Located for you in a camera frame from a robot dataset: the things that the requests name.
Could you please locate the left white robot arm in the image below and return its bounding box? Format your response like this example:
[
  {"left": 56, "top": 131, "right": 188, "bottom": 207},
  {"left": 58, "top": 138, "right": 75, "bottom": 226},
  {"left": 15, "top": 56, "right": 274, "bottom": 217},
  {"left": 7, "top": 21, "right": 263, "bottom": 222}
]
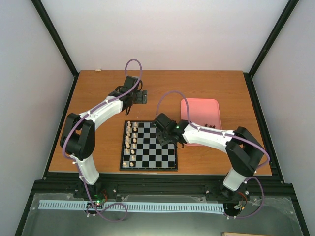
[{"left": 60, "top": 76, "right": 142, "bottom": 198}]

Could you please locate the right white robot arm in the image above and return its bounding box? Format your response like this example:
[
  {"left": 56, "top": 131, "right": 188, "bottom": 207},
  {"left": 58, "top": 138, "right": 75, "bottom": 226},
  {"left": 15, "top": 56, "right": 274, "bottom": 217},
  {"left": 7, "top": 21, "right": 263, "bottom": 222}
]
[{"left": 153, "top": 113, "right": 267, "bottom": 192}]

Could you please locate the black white chessboard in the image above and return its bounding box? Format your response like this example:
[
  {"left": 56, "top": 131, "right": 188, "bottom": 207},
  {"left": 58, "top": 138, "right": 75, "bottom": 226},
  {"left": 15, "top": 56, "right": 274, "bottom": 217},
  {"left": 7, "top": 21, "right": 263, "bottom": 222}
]
[{"left": 120, "top": 120, "right": 178, "bottom": 171}]

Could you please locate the pink plastic tray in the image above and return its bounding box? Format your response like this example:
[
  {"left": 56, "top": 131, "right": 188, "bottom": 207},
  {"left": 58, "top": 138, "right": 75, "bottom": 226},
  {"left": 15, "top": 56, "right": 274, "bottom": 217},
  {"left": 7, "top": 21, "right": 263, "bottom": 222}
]
[{"left": 181, "top": 98, "right": 222, "bottom": 147}]

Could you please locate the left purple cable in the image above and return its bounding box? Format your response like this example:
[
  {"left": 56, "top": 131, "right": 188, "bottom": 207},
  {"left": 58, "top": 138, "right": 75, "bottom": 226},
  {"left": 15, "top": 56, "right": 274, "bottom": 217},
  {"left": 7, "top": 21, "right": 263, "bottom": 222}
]
[{"left": 63, "top": 59, "right": 143, "bottom": 223}]

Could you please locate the purple cable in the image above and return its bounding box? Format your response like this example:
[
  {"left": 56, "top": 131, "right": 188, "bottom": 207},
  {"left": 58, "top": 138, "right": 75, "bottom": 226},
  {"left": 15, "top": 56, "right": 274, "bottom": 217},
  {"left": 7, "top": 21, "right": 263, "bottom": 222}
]
[
  {"left": 63, "top": 59, "right": 143, "bottom": 223},
  {"left": 156, "top": 90, "right": 271, "bottom": 220}
]

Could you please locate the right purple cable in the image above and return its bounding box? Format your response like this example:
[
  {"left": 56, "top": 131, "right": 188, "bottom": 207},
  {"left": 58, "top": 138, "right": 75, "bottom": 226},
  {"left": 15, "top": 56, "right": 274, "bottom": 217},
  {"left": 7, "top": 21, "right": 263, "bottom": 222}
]
[{"left": 156, "top": 90, "right": 271, "bottom": 220}]

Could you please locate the black aluminium frame rail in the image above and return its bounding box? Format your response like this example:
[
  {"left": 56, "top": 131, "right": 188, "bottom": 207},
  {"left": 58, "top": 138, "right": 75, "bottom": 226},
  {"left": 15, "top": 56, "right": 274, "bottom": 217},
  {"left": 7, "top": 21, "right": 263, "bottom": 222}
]
[{"left": 31, "top": 173, "right": 295, "bottom": 199}]

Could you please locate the light blue cable duct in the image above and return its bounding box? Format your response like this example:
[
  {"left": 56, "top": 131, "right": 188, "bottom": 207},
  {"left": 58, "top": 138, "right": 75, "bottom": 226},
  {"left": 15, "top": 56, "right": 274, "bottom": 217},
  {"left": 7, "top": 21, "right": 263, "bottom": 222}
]
[{"left": 38, "top": 200, "right": 224, "bottom": 214}]

